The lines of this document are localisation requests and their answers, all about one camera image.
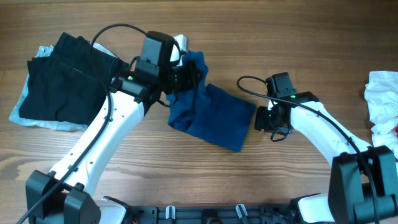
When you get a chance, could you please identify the blue polo shirt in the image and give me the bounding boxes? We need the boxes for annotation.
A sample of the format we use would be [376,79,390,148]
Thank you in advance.
[166,50,257,153]

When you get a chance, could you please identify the red and white garment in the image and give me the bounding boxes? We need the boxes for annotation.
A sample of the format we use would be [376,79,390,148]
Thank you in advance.
[364,71,397,155]

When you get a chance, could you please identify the black folded shorts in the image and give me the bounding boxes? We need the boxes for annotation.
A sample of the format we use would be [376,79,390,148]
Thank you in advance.
[22,32,128,125]

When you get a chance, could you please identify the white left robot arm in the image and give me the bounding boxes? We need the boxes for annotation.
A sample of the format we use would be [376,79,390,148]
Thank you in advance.
[19,59,204,224]

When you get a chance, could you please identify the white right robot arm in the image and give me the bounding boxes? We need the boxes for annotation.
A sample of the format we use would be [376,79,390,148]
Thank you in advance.
[254,91,397,223]

